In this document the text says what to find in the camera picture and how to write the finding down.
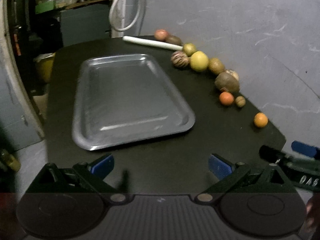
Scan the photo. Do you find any orange tangerine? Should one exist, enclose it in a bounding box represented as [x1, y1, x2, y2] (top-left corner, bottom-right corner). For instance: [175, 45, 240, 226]
[253, 112, 268, 128]
[219, 92, 234, 106]

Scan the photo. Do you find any small tan round fruit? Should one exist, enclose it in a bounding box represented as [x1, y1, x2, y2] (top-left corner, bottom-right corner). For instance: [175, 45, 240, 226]
[235, 96, 246, 108]

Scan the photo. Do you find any large brown oval fruit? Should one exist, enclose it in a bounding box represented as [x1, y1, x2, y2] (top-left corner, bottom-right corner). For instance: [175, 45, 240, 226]
[214, 72, 240, 94]

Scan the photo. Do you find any cream striped pepino melon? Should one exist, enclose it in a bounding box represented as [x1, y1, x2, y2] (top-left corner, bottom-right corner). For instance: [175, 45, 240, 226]
[225, 69, 239, 81]

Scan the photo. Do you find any silver metal tray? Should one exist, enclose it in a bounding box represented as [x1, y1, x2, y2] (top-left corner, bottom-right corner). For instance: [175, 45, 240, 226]
[72, 54, 195, 151]

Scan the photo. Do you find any olive green round fruit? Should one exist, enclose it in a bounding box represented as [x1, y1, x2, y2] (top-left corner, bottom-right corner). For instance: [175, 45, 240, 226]
[208, 57, 225, 75]

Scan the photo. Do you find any large yellow lemon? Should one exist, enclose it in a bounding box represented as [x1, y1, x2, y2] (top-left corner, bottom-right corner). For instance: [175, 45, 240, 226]
[190, 51, 209, 72]

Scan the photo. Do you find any yellow container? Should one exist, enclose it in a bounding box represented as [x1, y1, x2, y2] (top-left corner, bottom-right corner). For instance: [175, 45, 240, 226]
[34, 53, 55, 83]

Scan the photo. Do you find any small green yellow fruit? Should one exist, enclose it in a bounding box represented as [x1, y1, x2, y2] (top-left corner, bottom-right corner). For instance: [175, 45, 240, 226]
[182, 43, 197, 57]

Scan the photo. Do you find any white tube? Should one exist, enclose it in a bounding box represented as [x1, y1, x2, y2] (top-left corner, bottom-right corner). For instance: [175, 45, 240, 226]
[123, 36, 183, 51]

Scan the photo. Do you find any brown kiwi fruit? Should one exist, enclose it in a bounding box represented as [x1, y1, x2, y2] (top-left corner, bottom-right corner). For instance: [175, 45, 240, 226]
[165, 35, 182, 46]

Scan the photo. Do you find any grey cabinet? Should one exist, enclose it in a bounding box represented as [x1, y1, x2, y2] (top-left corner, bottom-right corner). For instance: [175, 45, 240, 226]
[61, 4, 111, 47]

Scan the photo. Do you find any white looped cable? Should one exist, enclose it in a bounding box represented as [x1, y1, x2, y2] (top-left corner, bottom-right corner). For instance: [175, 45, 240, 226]
[108, 0, 142, 33]

